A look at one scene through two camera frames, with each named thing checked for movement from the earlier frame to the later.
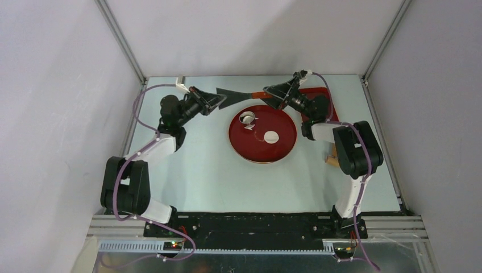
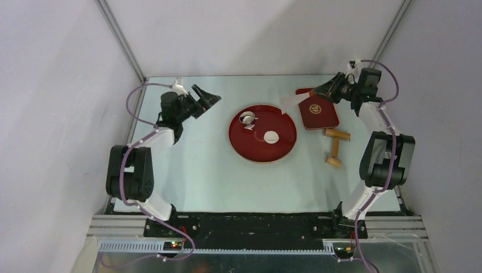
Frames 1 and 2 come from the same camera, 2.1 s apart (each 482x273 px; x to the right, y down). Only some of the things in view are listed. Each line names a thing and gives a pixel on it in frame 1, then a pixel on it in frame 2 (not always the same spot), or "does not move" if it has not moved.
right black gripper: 280,91 to 329,88
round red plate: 270,137 does not move
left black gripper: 210,101 does not move
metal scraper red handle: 234,96 to 310,91
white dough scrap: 250,125 does not move
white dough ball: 271,137 does not move
